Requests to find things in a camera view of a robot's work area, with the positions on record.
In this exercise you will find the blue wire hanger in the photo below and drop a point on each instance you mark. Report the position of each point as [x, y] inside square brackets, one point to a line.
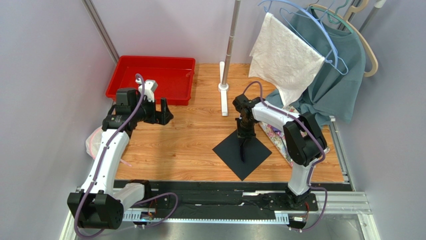
[307, 25]

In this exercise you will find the teal hanger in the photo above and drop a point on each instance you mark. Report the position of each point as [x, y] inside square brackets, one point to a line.
[335, 19]

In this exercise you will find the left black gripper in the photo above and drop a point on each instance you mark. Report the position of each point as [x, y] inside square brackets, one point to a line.
[163, 117]

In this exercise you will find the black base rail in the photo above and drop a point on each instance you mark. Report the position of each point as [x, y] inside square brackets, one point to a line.
[220, 201]

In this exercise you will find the white towel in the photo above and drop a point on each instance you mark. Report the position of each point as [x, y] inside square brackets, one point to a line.
[283, 59]

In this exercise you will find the white stand with metal pole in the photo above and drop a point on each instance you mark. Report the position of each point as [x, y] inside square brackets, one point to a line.
[224, 66]

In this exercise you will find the black paper napkin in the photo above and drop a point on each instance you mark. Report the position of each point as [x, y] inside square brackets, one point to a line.
[229, 152]

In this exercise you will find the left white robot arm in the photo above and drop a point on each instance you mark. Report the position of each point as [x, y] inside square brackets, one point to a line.
[96, 205]

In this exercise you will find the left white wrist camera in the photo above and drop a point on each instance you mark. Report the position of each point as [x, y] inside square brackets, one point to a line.
[147, 88]

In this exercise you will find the teal shirt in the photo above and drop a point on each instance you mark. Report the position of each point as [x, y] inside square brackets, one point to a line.
[331, 93]

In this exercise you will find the floral tray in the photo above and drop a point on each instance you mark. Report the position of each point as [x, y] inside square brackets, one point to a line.
[278, 138]

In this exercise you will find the beige wooden hanger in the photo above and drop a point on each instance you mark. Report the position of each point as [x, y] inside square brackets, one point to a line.
[369, 52]

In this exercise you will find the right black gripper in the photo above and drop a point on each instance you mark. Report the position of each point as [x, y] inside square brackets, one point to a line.
[245, 132]

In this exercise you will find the white mesh laundry bag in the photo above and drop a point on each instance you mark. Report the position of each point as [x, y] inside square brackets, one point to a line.
[93, 142]

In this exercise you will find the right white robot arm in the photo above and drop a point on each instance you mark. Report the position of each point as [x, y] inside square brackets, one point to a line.
[304, 140]

